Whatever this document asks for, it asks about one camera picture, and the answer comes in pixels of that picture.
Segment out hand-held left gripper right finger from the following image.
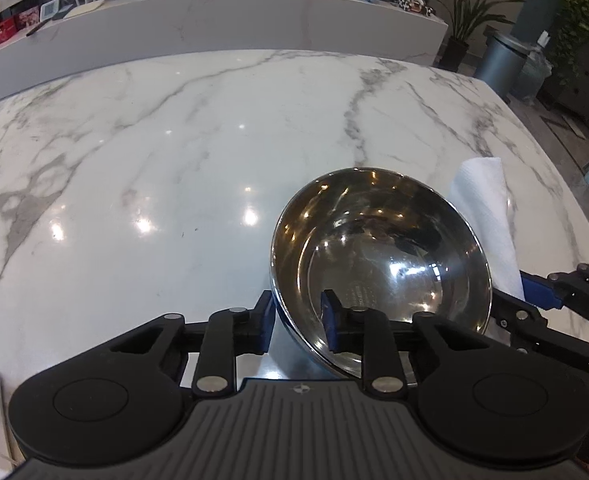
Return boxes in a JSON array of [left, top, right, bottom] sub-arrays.
[[321, 289, 495, 396]]

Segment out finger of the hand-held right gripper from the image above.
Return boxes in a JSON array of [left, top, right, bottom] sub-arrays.
[[519, 262, 589, 338], [489, 287, 589, 377]]

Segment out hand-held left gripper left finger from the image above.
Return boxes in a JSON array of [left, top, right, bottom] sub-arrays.
[[109, 290, 278, 396]]

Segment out stainless steel bowl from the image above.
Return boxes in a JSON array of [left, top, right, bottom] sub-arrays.
[[269, 169, 492, 381]]

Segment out white paper towel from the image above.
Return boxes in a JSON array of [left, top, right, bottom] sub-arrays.
[[447, 156, 527, 303]]

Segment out bin with clear bag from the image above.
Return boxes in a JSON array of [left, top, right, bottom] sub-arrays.
[[511, 42, 556, 107]]

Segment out grey trash can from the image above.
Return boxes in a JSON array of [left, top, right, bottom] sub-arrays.
[[474, 30, 538, 101]]

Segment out potted plant with long leaves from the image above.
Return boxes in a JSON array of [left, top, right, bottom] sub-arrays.
[[427, 0, 521, 72]]

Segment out black and white cow figurines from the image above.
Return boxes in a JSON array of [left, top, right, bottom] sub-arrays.
[[391, 0, 438, 16]]

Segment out pink card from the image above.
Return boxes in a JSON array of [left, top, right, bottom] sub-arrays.
[[17, 7, 42, 31]]

